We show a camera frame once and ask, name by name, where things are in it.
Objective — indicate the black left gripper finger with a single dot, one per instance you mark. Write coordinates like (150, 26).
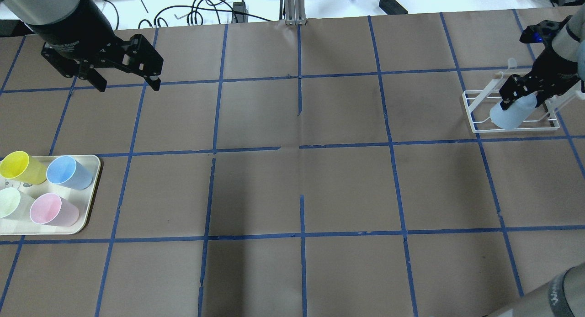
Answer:
(97, 80)
(153, 81)

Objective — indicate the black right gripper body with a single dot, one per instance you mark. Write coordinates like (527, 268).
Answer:
(554, 64)

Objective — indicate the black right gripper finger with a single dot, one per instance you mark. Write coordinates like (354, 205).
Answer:
(505, 104)

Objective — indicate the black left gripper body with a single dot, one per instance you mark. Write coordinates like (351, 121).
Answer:
(73, 42)

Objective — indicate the light blue plastic cup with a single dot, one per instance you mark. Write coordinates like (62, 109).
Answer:
(518, 112)

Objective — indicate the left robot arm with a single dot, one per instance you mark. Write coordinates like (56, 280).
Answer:
(79, 40)

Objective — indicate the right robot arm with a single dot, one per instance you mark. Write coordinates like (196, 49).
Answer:
(561, 35)

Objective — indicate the yellow plastic cup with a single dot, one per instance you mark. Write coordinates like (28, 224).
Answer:
(22, 167)

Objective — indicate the pink plastic cup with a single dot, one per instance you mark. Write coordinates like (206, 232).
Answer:
(53, 210)

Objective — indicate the cream white plastic cup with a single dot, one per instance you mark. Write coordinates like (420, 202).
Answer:
(15, 205)

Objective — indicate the cream plastic tray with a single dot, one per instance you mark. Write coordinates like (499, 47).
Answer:
(80, 198)

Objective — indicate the black power adapter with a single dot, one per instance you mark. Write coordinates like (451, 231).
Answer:
(392, 7)

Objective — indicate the white wire cup rack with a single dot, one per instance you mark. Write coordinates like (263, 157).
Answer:
(485, 114)

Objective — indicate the aluminium frame post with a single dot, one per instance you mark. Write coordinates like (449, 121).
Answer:
(294, 12)

